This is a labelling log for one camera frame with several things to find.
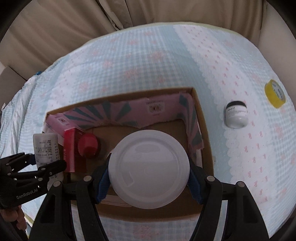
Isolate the red box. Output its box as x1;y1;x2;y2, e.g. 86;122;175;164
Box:
63;128;86;173

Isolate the crumpled white quilt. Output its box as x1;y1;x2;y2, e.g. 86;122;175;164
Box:
0;75;47;160

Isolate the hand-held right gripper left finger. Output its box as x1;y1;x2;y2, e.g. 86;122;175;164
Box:
29;160;111;241

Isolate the yellow tape roll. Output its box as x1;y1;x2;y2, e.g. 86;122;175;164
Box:
264;79;287;108

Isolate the beige headboard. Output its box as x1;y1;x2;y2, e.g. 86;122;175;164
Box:
0;61;29;105

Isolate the white bottle with label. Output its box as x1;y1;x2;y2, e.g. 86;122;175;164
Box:
33;133;64;183

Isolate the white round jar lid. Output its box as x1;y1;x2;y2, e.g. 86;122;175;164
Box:
108;130;190;209

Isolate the white jar with black lid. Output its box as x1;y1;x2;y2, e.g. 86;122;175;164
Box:
223;101;249;128

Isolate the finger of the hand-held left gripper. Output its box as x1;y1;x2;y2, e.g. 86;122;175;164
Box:
14;160;67;186
0;152;36;173

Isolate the person's left hand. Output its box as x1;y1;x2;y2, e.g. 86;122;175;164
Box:
0;206;27;230

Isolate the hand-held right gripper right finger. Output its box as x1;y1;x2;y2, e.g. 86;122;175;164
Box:
187;162;270;241

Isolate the brown cardboard box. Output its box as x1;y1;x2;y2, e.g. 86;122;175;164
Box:
43;87;214;219

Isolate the red jar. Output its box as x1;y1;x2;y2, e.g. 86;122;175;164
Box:
77;134;100;158

